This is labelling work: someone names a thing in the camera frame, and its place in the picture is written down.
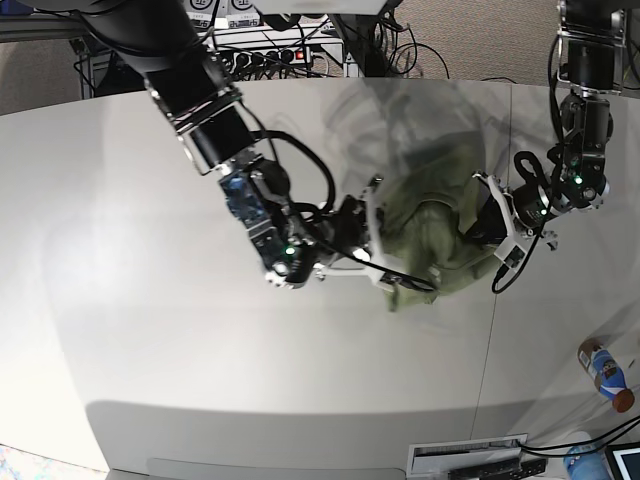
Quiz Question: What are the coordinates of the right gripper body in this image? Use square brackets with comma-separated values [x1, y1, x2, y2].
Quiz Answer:
[314, 175, 436, 293]

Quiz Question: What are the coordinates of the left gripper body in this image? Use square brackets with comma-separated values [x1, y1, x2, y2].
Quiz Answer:
[472, 171, 559, 273]

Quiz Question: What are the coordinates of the green T-shirt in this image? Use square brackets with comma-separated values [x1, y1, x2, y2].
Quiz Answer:
[376, 131, 499, 312]

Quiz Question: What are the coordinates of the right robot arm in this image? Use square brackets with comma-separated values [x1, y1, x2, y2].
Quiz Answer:
[71, 1, 435, 293]

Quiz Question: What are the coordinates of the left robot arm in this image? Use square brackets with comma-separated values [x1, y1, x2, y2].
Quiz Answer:
[467, 1, 639, 282]

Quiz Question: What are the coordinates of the brown bottle blue label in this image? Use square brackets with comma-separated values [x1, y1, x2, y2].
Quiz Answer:
[577, 338, 635, 413]

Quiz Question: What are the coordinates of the white tray with black device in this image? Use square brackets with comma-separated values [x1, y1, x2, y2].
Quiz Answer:
[405, 433, 529, 479]

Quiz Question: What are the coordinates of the blue water bottle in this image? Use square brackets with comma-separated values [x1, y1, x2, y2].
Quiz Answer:
[562, 444, 611, 480]

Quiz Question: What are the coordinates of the laptop screen corner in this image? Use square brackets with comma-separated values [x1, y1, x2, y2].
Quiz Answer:
[605, 442, 640, 480]

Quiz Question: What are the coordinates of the white power strip red switch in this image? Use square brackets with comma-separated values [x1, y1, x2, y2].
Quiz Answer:
[219, 47, 311, 69]

